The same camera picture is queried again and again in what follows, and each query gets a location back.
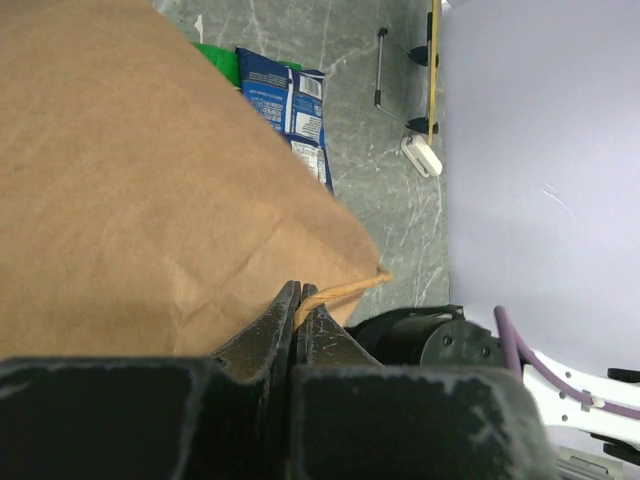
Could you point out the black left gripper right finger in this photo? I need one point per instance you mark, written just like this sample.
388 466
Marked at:
355 418

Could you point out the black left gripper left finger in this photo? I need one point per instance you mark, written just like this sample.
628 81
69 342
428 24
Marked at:
217 416

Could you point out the brown paper bag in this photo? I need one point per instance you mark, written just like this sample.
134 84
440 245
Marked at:
146 208

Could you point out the blue white snack box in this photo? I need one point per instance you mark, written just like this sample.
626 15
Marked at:
291 100

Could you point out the green cassava chips bag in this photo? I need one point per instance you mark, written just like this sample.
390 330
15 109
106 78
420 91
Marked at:
217 57

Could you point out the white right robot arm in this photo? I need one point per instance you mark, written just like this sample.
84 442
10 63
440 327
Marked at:
592 423

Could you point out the white board eraser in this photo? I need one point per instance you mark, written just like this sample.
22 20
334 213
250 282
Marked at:
417 150

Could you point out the yellow framed whiteboard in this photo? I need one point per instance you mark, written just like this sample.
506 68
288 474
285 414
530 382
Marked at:
429 56

